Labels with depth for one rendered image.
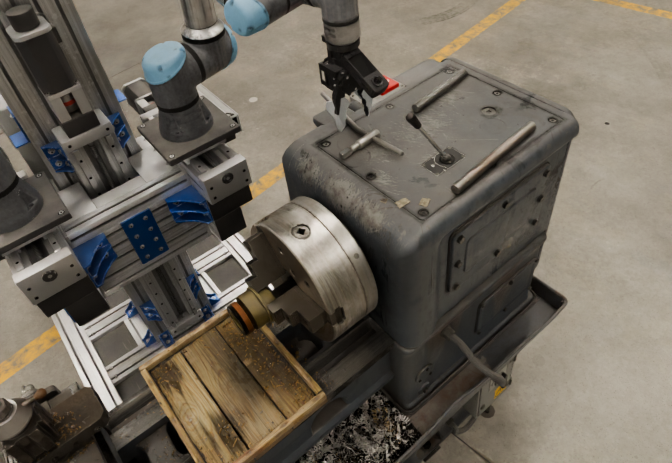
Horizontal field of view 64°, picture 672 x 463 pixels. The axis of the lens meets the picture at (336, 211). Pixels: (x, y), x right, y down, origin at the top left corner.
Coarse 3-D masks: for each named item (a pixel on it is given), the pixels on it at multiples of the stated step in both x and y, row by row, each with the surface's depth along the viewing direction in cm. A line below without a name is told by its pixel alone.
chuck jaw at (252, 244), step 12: (252, 240) 116; (264, 240) 117; (252, 252) 117; (264, 252) 117; (252, 264) 116; (264, 264) 117; (276, 264) 118; (252, 276) 118; (264, 276) 117; (276, 276) 118
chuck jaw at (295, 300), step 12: (276, 300) 115; (288, 300) 115; (300, 300) 114; (312, 300) 113; (276, 312) 113; (288, 312) 112; (300, 312) 111; (312, 312) 111; (324, 312) 111; (336, 312) 111; (312, 324) 110
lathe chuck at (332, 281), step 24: (288, 216) 114; (312, 216) 113; (288, 240) 109; (312, 240) 110; (288, 264) 114; (312, 264) 107; (336, 264) 109; (312, 288) 109; (336, 288) 109; (360, 288) 112; (360, 312) 116; (336, 336) 116
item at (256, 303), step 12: (252, 288) 116; (264, 288) 117; (240, 300) 115; (252, 300) 114; (264, 300) 115; (228, 312) 118; (240, 312) 113; (252, 312) 113; (264, 312) 114; (240, 324) 113; (252, 324) 114; (264, 324) 116
